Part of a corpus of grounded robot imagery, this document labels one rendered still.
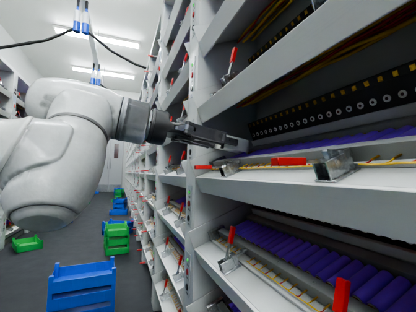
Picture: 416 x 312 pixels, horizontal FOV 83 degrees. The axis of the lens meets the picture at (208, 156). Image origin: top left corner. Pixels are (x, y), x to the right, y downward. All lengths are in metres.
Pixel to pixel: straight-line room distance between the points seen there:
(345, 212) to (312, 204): 0.04
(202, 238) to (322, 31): 0.56
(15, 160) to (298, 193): 0.35
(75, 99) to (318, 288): 0.47
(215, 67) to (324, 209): 0.57
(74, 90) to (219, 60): 0.44
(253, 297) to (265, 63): 0.38
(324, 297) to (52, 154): 0.40
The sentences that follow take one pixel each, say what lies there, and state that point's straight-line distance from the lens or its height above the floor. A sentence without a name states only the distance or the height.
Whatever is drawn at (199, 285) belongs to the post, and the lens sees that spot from 0.75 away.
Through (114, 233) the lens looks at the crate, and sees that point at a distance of 2.41.
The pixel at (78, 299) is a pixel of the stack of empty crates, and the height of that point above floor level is 0.11.
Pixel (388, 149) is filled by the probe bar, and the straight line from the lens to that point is 0.29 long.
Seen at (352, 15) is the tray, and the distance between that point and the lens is 0.31.
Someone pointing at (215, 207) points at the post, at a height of 0.65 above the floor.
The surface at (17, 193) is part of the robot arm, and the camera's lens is 0.36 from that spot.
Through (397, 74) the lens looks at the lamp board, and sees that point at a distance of 0.43.
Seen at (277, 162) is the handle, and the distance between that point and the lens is 0.24.
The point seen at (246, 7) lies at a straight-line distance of 0.68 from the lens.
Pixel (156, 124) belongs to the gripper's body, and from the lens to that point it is 0.49.
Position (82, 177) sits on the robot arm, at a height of 0.73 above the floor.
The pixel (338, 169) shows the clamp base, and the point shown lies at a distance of 0.29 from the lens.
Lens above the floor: 0.74
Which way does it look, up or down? 4 degrees up
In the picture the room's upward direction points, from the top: 1 degrees clockwise
